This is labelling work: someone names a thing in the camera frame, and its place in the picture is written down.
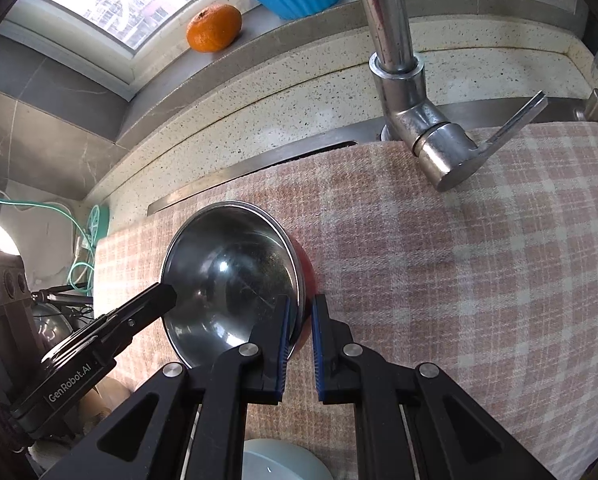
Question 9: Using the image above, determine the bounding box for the light blue ceramic bowl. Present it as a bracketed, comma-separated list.
[241, 439, 334, 480]

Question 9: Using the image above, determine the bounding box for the stainless steel bowl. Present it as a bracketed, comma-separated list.
[161, 200, 305, 368]

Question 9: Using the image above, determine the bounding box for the chrome kitchen faucet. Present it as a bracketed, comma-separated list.
[360, 0, 548, 192]

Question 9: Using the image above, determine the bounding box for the pink plaid cloth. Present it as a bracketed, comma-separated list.
[94, 122, 598, 479]

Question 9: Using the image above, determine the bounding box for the orange tangerine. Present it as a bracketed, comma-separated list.
[186, 3, 242, 53]

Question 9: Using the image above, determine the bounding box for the teal power cable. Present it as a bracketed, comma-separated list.
[0, 194, 111, 296]

